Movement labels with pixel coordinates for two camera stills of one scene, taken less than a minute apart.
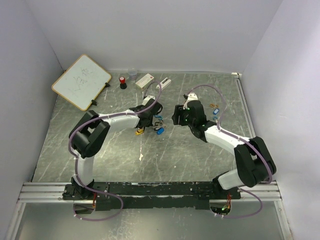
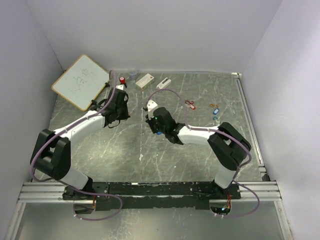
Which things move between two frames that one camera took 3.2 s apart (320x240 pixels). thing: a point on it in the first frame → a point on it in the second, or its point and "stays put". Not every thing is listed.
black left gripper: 151,124 → 125,115
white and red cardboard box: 145,81 stays put
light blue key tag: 216,111 stays put
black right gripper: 177,117 → 149,122
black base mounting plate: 168,195 stays put
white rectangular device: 163,84 stays put
